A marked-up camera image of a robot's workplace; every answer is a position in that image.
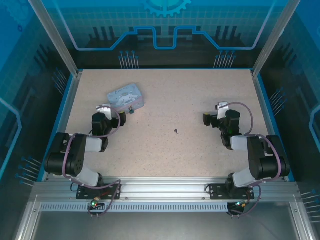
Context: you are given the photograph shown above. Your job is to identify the cartoon print tin box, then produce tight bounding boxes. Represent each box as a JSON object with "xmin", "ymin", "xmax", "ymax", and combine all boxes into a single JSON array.
[{"xmin": 106, "ymin": 83, "xmax": 146, "ymax": 111}]

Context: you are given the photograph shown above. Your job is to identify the blue table border strip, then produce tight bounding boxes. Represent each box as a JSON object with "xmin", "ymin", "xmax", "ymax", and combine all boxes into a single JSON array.
[
  {"xmin": 255, "ymin": 74, "xmax": 296, "ymax": 182},
  {"xmin": 36, "ymin": 74, "xmax": 76, "ymax": 182}
]

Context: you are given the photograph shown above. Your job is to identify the grey metal shelf plate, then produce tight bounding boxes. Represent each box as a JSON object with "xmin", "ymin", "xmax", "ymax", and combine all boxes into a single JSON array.
[{"xmin": 29, "ymin": 211, "xmax": 298, "ymax": 240}]

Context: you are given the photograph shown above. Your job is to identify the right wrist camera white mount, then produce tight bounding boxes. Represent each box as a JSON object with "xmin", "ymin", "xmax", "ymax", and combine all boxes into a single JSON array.
[{"xmin": 215, "ymin": 101, "xmax": 230, "ymax": 120}]

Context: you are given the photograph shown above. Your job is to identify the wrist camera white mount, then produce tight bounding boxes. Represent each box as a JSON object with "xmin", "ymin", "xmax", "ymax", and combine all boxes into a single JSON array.
[
  {"xmin": 96, "ymin": 103, "xmax": 113, "ymax": 121},
  {"xmin": 215, "ymin": 101, "xmax": 230, "ymax": 120}
]

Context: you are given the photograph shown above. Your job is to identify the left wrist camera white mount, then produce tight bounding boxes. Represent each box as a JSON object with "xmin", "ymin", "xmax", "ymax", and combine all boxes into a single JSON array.
[{"xmin": 96, "ymin": 103, "xmax": 113, "ymax": 121}]

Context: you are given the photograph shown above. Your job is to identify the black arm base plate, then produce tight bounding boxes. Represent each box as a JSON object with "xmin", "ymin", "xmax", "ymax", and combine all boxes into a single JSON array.
[
  {"xmin": 207, "ymin": 183, "xmax": 256, "ymax": 201},
  {"xmin": 76, "ymin": 182, "xmax": 123, "ymax": 201}
]

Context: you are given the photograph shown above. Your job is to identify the aluminium frame rail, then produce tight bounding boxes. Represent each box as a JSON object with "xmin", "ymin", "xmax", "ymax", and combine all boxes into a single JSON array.
[{"xmin": 31, "ymin": 175, "xmax": 300, "ymax": 204}]

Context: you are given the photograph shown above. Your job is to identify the slotted grey cable duct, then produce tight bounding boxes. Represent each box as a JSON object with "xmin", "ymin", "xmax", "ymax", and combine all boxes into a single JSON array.
[{"xmin": 39, "ymin": 202, "xmax": 230, "ymax": 213}]

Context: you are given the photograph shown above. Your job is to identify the aluminium frame post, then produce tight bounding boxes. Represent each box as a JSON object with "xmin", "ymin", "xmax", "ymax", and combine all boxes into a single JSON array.
[
  {"xmin": 250, "ymin": 0, "xmax": 303, "ymax": 79},
  {"xmin": 26, "ymin": 0, "xmax": 84, "ymax": 79}
]

